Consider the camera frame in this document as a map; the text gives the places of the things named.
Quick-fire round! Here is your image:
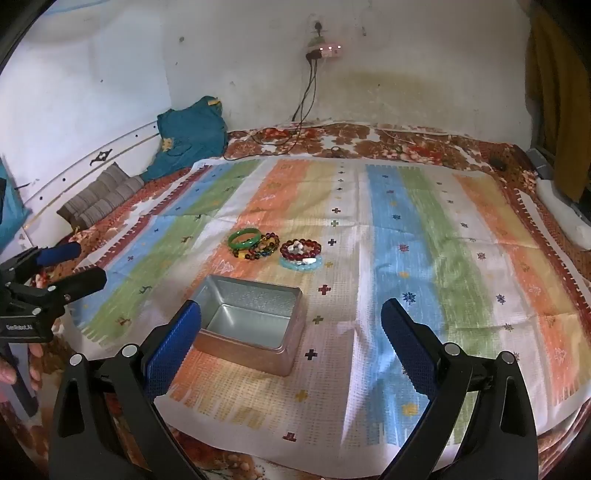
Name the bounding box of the striped grey cushion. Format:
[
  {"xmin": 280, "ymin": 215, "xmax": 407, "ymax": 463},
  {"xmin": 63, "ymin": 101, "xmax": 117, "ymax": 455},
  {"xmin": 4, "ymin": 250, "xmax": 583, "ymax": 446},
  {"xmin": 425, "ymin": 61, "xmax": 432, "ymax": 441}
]
[{"xmin": 56, "ymin": 162, "xmax": 146, "ymax": 229}]

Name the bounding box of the grey box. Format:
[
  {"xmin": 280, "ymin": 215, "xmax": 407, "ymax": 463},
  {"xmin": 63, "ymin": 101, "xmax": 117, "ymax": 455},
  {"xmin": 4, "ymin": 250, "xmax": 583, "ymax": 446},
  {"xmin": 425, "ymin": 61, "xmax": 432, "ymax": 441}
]
[{"xmin": 526, "ymin": 148, "xmax": 554, "ymax": 180}]

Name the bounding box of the white pillow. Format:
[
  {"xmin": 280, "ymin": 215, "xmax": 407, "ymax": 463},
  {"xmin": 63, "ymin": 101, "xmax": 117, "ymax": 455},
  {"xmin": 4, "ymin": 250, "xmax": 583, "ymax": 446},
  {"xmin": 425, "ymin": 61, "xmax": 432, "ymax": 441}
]
[{"xmin": 534, "ymin": 177, "xmax": 591, "ymax": 251}]

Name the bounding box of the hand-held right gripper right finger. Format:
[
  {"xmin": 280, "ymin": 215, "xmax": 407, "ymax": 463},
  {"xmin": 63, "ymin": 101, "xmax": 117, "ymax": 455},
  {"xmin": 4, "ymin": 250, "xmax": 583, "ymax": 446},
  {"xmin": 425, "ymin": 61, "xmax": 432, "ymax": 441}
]
[{"xmin": 381, "ymin": 298, "xmax": 539, "ymax": 480}]

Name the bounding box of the teal garment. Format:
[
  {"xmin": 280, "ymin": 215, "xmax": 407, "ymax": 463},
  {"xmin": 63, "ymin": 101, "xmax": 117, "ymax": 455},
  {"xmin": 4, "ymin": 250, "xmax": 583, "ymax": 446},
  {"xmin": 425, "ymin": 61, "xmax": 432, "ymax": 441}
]
[{"xmin": 141, "ymin": 95, "xmax": 229, "ymax": 183}]

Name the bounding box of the blue cloth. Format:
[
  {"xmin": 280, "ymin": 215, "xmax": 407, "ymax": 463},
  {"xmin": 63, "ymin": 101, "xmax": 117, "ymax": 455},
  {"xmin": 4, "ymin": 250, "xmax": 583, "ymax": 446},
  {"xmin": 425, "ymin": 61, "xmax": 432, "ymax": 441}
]
[{"xmin": 0, "ymin": 154, "xmax": 32, "ymax": 254}]

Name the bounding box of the pink power strip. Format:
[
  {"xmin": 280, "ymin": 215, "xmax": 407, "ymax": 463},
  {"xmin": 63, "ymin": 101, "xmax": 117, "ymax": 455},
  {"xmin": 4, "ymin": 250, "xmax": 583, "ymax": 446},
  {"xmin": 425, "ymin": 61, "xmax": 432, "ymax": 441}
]
[{"xmin": 307, "ymin": 43, "xmax": 344, "ymax": 61}]

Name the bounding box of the silver metal tin box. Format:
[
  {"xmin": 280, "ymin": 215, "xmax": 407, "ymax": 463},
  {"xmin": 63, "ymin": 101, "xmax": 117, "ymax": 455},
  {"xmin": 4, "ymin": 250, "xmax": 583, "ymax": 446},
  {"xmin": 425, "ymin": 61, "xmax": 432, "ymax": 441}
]
[{"xmin": 191, "ymin": 274, "xmax": 305, "ymax": 377}]

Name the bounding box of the striped pastel cloth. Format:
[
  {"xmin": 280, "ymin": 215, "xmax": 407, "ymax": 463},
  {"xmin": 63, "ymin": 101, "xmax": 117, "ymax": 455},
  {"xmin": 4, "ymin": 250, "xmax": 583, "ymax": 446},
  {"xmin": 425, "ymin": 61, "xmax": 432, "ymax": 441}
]
[{"xmin": 74, "ymin": 156, "xmax": 583, "ymax": 457}]

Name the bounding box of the yellow and brown bead bracelet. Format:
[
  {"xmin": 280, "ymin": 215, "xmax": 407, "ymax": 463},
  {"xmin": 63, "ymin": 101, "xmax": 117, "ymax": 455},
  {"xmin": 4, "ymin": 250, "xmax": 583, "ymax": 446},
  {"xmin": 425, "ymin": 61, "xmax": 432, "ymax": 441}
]
[{"xmin": 231, "ymin": 244, "xmax": 274, "ymax": 263}]

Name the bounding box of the yellow hanging cloth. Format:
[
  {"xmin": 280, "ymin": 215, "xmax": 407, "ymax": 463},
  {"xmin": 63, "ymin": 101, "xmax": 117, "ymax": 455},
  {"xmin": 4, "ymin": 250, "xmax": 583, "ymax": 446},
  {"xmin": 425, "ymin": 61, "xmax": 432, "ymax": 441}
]
[{"xmin": 525, "ymin": 8, "xmax": 591, "ymax": 202}]

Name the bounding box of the white bed headboard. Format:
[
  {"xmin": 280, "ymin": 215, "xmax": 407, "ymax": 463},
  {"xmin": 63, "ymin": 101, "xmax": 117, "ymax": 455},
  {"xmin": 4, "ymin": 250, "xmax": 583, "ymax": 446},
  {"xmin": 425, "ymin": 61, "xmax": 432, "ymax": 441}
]
[{"xmin": 18, "ymin": 117, "xmax": 172, "ymax": 243}]

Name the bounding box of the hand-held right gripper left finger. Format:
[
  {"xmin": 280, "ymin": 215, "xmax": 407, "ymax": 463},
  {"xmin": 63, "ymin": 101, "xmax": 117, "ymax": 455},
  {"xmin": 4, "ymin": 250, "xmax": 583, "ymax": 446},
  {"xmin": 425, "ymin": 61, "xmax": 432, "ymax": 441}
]
[{"xmin": 46, "ymin": 299, "xmax": 208, "ymax": 480}]

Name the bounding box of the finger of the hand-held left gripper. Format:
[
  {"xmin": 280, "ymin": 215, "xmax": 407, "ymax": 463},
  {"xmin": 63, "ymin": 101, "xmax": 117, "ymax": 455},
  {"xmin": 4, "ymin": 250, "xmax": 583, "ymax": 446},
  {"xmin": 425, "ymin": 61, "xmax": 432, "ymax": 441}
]
[
  {"xmin": 0, "ymin": 242, "xmax": 83, "ymax": 283},
  {"xmin": 8, "ymin": 267, "xmax": 108, "ymax": 315}
]

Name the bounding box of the green bangle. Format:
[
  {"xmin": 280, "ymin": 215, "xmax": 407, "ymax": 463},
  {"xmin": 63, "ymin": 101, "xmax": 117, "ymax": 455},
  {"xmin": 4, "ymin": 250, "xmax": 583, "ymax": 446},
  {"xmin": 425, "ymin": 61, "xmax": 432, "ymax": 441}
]
[{"xmin": 228, "ymin": 229, "xmax": 262, "ymax": 253}]

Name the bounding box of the red bead bracelet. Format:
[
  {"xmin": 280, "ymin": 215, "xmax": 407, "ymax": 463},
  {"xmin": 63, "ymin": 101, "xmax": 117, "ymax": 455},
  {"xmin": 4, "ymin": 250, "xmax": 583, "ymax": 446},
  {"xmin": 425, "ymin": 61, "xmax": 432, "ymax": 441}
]
[{"xmin": 280, "ymin": 239, "xmax": 322, "ymax": 262}]

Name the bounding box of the person's left hand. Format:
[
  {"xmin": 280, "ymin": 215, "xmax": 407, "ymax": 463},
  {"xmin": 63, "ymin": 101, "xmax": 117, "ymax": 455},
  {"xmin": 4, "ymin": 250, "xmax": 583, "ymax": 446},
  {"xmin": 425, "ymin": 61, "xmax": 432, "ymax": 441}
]
[{"xmin": 0, "ymin": 342, "xmax": 45, "ymax": 395}]

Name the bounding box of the light blue bead bracelet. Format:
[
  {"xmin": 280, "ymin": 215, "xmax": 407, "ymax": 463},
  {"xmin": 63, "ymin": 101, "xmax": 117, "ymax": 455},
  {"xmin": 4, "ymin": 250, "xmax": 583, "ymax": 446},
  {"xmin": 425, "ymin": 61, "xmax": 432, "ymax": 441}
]
[{"xmin": 278, "ymin": 255, "xmax": 324, "ymax": 272}]

